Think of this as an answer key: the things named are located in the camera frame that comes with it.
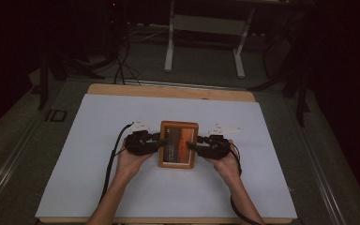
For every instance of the white metal desk frame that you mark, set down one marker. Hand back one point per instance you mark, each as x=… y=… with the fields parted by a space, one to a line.
x=168 y=47

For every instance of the black floor bracket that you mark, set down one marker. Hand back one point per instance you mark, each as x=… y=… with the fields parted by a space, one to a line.
x=55 y=115

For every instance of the wooden table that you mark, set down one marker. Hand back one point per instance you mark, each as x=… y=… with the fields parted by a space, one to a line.
x=168 y=91

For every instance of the black metal stand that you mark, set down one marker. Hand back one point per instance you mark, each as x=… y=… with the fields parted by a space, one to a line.
x=301 y=100
x=43 y=78

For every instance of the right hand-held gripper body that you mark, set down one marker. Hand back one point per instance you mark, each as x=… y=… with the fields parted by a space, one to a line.
x=215 y=146

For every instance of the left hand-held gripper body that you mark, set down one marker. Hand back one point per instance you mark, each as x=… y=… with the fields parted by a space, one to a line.
x=139 y=143

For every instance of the person's left hand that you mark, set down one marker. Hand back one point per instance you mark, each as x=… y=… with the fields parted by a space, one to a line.
x=131 y=164

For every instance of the person's right hand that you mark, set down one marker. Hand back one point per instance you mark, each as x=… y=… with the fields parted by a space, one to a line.
x=226 y=167

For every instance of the metal floor rail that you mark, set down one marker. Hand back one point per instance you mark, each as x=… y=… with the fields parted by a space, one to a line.
x=9 y=162
x=322 y=175

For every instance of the white table mat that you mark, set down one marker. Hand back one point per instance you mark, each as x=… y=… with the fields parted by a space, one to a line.
x=106 y=118

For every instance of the wooden picture frame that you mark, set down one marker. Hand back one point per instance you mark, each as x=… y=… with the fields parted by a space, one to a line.
x=178 y=156

